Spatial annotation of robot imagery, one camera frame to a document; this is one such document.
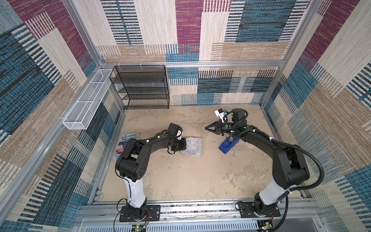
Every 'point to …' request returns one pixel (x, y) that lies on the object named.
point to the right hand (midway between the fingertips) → (207, 129)
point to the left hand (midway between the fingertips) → (188, 147)
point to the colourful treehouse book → (125, 137)
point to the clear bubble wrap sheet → (193, 148)
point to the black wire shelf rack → (141, 87)
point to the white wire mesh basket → (82, 113)
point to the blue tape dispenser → (228, 144)
